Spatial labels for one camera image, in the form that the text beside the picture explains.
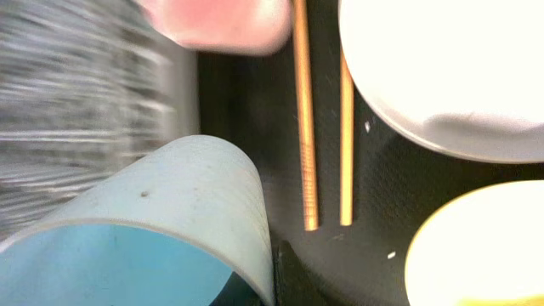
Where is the pink cup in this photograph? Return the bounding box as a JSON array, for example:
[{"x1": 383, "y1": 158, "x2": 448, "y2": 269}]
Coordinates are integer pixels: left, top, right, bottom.
[{"x1": 137, "y1": 0, "x2": 292, "y2": 56}]

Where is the grey dishwasher rack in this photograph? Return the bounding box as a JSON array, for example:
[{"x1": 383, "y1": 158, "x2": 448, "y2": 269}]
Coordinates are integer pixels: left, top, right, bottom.
[{"x1": 1, "y1": 0, "x2": 200, "y2": 237}]

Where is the round black tray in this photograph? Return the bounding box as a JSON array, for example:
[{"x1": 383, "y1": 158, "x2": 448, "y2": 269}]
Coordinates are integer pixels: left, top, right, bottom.
[{"x1": 198, "y1": 1, "x2": 543, "y2": 305}]

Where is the yellow bowl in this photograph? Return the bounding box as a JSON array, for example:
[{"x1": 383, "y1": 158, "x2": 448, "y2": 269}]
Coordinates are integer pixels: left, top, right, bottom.
[{"x1": 405, "y1": 180, "x2": 543, "y2": 306}]

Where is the blue cup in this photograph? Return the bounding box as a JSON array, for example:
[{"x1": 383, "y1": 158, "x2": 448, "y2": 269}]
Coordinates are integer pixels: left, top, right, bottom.
[{"x1": 1, "y1": 135, "x2": 275, "y2": 305}]

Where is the left wooden chopstick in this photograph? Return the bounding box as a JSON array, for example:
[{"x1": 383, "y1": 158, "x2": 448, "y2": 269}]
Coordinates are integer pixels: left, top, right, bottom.
[{"x1": 292, "y1": 0, "x2": 319, "y2": 231}]

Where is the right wooden chopstick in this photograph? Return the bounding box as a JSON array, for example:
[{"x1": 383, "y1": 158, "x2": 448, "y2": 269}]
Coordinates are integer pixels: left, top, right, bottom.
[{"x1": 340, "y1": 51, "x2": 354, "y2": 226}]

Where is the white round plate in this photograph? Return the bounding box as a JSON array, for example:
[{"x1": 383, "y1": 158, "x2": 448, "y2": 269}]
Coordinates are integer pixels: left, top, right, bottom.
[{"x1": 338, "y1": 0, "x2": 543, "y2": 163}]

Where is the wooden chopstick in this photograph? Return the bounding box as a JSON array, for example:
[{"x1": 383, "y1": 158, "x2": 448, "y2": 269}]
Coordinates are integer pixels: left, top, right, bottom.
[
  {"x1": 292, "y1": 0, "x2": 319, "y2": 231},
  {"x1": 340, "y1": 51, "x2": 354, "y2": 226}
]

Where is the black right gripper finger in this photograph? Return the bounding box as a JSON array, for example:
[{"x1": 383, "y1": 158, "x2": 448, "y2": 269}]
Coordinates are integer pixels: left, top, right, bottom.
[{"x1": 274, "y1": 241, "x2": 326, "y2": 306}]

